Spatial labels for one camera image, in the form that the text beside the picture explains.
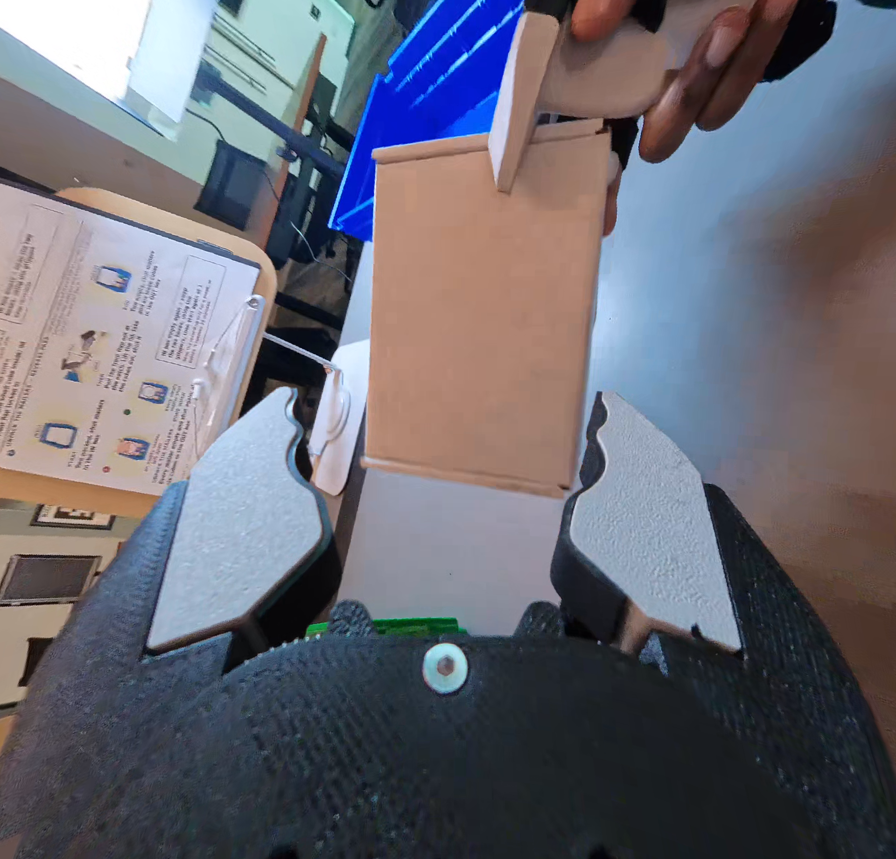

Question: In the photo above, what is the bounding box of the black white marker tag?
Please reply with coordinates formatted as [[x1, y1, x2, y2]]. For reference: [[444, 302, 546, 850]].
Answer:
[[30, 503, 117, 532]]

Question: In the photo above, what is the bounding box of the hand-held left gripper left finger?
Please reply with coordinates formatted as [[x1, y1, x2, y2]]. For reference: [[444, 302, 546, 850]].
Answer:
[[144, 386, 343, 653]]

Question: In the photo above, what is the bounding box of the wooden board stand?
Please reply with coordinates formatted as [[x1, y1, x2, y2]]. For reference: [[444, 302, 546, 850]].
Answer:
[[0, 186, 279, 518]]

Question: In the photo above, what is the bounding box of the dark screen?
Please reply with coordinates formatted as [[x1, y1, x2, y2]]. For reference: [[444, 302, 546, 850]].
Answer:
[[0, 553, 104, 606]]

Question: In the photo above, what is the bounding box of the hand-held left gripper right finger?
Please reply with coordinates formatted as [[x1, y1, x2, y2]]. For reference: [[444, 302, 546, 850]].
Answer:
[[550, 391, 743, 653]]

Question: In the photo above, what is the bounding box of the person's right hand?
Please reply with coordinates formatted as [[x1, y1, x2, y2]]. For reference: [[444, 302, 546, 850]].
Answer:
[[525, 0, 862, 238]]

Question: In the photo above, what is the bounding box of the white cardboard box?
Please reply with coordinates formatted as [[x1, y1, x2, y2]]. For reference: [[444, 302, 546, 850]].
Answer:
[[339, 117, 612, 641]]

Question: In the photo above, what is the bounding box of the blue plastic bin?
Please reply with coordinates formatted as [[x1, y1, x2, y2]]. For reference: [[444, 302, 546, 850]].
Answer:
[[328, 0, 534, 242]]

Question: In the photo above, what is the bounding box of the white stand base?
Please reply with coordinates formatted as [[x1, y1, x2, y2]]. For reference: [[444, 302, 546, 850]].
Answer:
[[308, 340, 370, 497]]

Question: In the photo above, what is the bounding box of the wooden desk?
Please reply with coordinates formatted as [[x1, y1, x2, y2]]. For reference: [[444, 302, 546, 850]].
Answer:
[[265, 32, 330, 240]]

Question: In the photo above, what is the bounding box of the white paper sheet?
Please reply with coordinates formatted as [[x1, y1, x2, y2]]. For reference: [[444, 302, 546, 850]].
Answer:
[[128, 0, 225, 126]]

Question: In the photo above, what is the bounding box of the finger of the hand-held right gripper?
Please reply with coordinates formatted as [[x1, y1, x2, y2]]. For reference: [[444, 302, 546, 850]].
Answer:
[[488, 12, 561, 195]]

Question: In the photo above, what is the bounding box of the white cabinet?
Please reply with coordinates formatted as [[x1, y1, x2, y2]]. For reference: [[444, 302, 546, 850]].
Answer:
[[210, 0, 354, 114]]

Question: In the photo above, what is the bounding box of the white thin rod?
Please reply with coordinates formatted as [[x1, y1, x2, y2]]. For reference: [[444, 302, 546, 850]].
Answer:
[[262, 333, 338, 371]]

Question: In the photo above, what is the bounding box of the clear plastic pouch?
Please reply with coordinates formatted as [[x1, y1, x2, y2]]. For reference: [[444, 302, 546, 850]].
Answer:
[[195, 294, 268, 432]]

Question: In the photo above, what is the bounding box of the instruction sheet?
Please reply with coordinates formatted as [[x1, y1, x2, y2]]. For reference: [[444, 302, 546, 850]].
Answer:
[[0, 179, 261, 488]]

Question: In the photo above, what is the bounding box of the green plastic bin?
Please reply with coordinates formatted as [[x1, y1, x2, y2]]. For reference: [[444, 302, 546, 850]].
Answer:
[[306, 616, 469, 641]]

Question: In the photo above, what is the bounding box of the black computer case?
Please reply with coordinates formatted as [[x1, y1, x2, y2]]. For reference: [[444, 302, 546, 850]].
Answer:
[[193, 138, 273, 231]]

